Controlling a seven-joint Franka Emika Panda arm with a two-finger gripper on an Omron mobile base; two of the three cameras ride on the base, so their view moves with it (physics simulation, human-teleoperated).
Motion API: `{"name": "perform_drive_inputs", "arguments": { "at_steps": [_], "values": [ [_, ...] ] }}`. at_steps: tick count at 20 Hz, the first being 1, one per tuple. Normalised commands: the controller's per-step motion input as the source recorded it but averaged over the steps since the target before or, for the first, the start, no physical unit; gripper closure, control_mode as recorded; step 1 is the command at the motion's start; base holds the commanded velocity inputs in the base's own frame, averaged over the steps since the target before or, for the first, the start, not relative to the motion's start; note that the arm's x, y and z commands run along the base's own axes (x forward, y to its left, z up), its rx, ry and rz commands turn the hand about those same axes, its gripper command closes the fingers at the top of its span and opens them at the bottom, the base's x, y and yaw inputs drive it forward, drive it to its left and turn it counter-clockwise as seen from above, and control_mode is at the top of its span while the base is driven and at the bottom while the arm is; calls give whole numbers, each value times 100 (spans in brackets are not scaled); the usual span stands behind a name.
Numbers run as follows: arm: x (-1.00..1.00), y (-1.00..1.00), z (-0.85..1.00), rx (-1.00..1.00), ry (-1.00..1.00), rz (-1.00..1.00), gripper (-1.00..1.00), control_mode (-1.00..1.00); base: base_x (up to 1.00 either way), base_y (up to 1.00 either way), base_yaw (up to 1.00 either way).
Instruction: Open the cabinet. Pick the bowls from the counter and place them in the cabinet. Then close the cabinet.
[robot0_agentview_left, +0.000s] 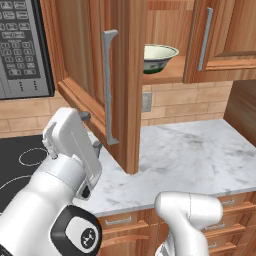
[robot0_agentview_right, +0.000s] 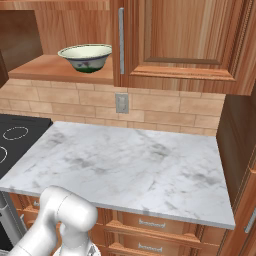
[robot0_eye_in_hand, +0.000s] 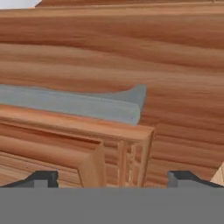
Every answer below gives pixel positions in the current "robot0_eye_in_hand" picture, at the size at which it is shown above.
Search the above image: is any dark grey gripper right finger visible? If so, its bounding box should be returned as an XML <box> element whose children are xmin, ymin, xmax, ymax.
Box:
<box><xmin>167</xmin><ymin>170</ymin><xmax>224</xmax><ymax>188</ymax></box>

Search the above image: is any grey countertop slab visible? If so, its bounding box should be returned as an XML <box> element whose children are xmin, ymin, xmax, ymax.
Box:
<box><xmin>0</xmin><ymin>83</ymin><xmax>147</xmax><ymax>126</ymax></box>

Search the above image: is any wooden cabinet door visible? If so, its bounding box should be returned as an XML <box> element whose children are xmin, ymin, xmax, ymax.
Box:
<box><xmin>0</xmin><ymin>104</ymin><xmax>157</xmax><ymax>188</ymax></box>

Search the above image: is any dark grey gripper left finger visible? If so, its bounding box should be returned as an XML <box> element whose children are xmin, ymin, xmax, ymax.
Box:
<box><xmin>1</xmin><ymin>170</ymin><xmax>60</xmax><ymax>188</ymax></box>

